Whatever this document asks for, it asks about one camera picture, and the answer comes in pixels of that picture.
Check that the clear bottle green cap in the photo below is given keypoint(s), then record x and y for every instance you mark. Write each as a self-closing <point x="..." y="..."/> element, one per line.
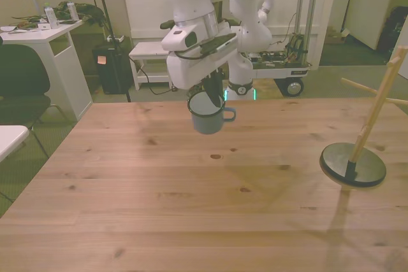
<point x="72" y="11"/>
<point x="51" y="17"/>

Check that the white wheeled robot cart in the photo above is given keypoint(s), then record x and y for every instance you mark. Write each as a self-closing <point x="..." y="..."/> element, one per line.
<point x="296" y="73"/>

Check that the small white box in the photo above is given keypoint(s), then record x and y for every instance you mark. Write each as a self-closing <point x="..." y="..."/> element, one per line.
<point x="42" y="26"/>

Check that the white wooden stool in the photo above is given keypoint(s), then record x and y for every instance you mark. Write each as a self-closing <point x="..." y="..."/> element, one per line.
<point x="146" y="49"/>

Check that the camouflage cloth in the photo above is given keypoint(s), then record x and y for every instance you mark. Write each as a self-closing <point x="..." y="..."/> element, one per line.
<point x="86" y="11"/>

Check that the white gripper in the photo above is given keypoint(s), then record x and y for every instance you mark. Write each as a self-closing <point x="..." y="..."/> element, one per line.
<point x="188" y="71"/>

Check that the blue enamel mug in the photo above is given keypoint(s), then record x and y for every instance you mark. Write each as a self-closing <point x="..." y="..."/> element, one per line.
<point x="207" y="122"/>

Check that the white folding table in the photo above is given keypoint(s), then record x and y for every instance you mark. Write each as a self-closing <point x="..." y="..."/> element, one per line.
<point x="9" y="138"/>

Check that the black plastic chair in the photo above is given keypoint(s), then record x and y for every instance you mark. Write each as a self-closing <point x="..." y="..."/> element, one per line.
<point x="19" y="74"/>

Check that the white desk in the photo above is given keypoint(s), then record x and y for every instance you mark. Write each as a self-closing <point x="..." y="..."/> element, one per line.
<point x="63" y="61"/>

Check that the orange sticky note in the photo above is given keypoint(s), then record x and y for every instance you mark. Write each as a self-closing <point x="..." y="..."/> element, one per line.
<point x="101" y="60"/>

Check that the white board panel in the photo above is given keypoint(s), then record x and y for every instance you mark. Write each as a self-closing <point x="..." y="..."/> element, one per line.
<point x="363" y="7"/>

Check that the black tripod stand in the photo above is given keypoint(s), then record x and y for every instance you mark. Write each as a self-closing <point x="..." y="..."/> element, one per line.
<point x="103" y="4"/>

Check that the black mesh office chair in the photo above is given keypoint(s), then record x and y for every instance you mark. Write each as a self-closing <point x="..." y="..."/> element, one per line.
<point x="167" y="24"/>

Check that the wooden mug tree stand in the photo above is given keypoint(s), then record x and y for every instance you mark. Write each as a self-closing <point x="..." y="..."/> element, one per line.
<point x="354" y="165"/>

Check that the black backpack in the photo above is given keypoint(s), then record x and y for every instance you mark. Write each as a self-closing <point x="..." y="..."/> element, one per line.
<point x="393" y="30"/>

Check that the cardboard box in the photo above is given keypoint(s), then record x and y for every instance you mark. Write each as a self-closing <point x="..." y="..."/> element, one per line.
<point x="336" y="35"/>

